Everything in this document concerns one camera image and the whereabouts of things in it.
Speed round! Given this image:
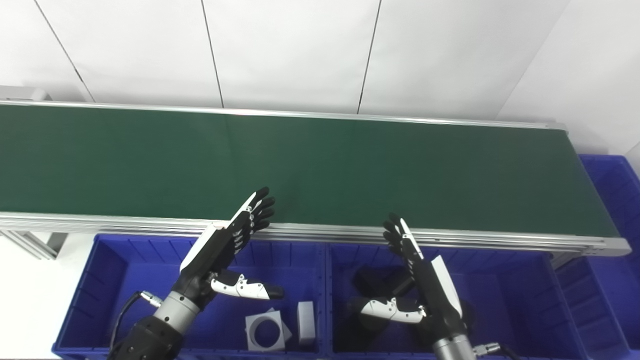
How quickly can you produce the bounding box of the grey conveyor end housing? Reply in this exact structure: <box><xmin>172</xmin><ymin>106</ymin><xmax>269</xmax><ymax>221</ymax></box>
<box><xmin>0</xmin><ymin>85</ymin><xmax>51</xmax><ymax>102</ymax></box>

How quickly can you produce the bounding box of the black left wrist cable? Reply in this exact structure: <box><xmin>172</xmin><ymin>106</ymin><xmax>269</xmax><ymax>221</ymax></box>
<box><xmin>109</xmin><ymin>291</ymin><xmax>163</xmax><ymax>351</ymax></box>

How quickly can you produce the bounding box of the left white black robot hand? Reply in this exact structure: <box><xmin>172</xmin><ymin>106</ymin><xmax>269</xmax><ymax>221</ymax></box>
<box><xmin>171</xmin><ymin>186</ymin><xmax>286</xmax><ymax>311</ymax></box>

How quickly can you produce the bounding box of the white rectangular block part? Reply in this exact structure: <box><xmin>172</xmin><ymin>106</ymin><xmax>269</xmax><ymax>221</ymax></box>
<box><xmin>297</xmin><ymin>301</ymin><xmax>317</xmax><ymax>346</ymax></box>

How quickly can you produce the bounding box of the black block part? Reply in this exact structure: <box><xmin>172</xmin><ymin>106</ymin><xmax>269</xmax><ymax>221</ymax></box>
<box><xmin>352</xmin><ymin>267</ymin><xmax>416</xmax><ymax>301</ymax></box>
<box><xmin>345</xmin><ymin>310</ymin><xmax>396</xmax><ymax>351</ymax></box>

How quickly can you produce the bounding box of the empty blue plastic bin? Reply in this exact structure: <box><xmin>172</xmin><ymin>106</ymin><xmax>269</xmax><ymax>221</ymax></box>
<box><xmin>555</xmin><ymin>154</ymin><xmax>640</xmax><ymax>360</ymax></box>

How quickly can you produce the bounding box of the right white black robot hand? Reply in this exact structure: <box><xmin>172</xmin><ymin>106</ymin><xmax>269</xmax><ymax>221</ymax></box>
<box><xmin>346</xmin><ymin>213</ymin><xmax>471</xmax><ymax>346</ymax></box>

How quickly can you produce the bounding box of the white square part with hole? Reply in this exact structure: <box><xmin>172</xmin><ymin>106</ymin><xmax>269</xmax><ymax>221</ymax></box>
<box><xmin>265</xmin><ymin>306</ymin><xmax>293</xmax><ymax>343</ymax></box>
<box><xmin>245</xmin><ymin>311</ymin><xmax>287</xmax><ymax>352</ymax></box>

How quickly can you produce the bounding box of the aluminium conveyor support leg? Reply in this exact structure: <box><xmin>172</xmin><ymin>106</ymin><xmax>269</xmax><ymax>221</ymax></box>
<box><xmin>0</xmin><ymin>230</ymin><xmax>68</xmax><ymax>261</ymax></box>

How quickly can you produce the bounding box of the green conveyor belt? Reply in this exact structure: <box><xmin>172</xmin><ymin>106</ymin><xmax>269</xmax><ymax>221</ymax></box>
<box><xmin>0</xmin><ymin>105</ymin><xmax>621</xmax><ymax>238</ymax></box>
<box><xmin>0</xmin><ymin>100</ymin><xmax>632</xmax><ymax>258</ymax></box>

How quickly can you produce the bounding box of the blue bin with black parts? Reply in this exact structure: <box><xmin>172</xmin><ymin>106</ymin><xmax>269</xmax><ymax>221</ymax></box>
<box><xmin>325</xmin><ymin>243</ymin><xmax>586</xmax><ymax>360</ymax></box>

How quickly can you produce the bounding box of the blue bin with white parts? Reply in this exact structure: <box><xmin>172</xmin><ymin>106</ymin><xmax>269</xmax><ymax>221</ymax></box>
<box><xmin>51</xmin><ymin>234</ymin><xmax>328</xmax><ymax>360</ymax></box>

